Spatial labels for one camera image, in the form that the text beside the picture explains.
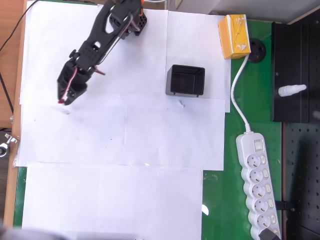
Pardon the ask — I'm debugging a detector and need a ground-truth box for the black square container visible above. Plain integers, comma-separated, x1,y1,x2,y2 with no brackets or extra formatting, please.
165,64,206,99

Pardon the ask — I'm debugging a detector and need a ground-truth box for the yellow cardboard box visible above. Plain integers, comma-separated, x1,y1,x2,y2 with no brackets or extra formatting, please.
217,14,252,60

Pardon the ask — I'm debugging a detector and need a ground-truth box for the white paper sheet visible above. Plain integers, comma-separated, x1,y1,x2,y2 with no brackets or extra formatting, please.
15,94,226,172
96,3,169,98
21,161,205,240
166,10,232,114
19,0,99,106

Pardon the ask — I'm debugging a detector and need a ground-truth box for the silver metal clamp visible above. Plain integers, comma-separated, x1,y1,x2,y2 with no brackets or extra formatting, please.
0,133,20,158

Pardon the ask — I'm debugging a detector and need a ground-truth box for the green table mat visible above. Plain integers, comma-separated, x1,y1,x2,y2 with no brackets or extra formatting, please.
12,0,285,240

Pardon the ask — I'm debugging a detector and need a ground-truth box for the white power strip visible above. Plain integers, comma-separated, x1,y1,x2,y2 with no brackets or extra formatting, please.
235,131,283,240

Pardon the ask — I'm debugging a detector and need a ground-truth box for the black metal shelf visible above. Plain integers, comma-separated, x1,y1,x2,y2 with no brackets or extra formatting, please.
270,12,320,124

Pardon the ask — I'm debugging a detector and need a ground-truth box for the small white bottle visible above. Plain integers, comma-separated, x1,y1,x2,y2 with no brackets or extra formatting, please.
277,84,307,98

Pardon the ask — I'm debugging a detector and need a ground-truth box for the black power plug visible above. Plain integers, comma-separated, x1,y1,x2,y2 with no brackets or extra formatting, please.
258,228,281,240

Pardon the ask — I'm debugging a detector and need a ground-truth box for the black pegboard panel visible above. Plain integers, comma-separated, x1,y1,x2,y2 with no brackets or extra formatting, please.
281,121,320,240

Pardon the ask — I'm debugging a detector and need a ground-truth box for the thick black cable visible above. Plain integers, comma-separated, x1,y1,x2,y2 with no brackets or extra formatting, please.
0,72,14,115

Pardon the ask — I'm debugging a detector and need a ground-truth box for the thin black cable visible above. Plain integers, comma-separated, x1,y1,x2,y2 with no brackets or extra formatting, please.
0,0,39,51

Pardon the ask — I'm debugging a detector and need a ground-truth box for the white power cable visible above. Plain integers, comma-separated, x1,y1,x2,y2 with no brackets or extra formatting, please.
230,53,252,134

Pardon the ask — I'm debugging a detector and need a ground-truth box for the black round cable grommet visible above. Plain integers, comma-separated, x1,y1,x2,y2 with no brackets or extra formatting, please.
245,37,267,64

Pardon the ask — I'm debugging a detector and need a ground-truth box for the black bracket clip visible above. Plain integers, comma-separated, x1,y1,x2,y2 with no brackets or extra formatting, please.
274,199,296,212

